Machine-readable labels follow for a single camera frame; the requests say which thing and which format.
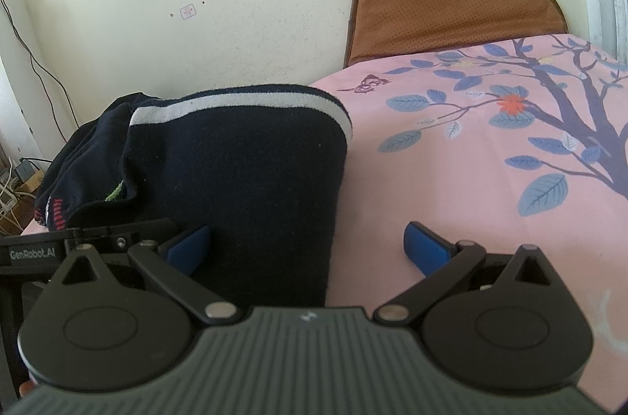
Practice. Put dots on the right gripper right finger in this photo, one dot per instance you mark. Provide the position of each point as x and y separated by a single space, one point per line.
495 321

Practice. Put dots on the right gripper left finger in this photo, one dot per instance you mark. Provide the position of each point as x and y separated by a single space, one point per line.
90 332

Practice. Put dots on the green navy striped sweater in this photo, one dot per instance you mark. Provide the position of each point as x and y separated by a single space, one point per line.
260 167

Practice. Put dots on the dark clothes pile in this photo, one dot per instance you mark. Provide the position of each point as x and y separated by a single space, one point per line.
87 169

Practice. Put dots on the left hand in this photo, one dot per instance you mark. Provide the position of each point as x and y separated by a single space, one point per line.
25 388

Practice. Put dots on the pink floral bedsheet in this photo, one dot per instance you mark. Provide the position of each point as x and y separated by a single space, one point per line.
504 144

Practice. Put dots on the brown headboard cushion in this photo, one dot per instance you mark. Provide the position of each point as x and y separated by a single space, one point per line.
387 28

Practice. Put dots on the clutter with cables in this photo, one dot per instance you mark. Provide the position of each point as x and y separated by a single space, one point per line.
20 180

